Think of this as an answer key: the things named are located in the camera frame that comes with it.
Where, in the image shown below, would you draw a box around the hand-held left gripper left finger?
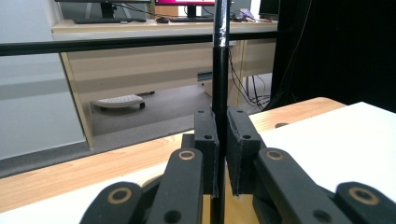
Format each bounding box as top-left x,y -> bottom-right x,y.
181,106 -> 219,199

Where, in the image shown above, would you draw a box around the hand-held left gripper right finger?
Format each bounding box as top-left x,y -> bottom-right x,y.
226,105 -> 266,198

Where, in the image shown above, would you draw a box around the black paintbrush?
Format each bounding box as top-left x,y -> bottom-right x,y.
209,0 -> 233,224

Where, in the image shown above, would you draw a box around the white table mat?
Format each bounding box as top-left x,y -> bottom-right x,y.
0,101 -> 396,224

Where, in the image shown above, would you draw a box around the white wheeled footrest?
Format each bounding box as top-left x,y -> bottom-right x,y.
91,94 -> 147,111

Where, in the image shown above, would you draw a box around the wooden office desk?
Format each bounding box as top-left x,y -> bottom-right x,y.
50,18 -> 278,149

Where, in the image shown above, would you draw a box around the black keyboard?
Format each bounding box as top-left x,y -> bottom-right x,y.
73,17 -> 148,25
169,16 -> 216,23

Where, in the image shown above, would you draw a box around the monitor with pink screen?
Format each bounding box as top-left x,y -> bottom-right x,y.
154,0 -> 217,19

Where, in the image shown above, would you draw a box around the black curtain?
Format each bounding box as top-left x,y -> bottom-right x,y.
270,0 -> 396,114

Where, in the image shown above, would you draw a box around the black monitor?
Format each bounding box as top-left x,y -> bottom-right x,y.
259,0 -> 280,21

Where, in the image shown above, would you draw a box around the black hanging cables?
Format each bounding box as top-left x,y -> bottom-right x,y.
228,46 -> 273,110

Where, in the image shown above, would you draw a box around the black horizontal rail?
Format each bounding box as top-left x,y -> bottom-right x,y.
0,31 -> 278,58

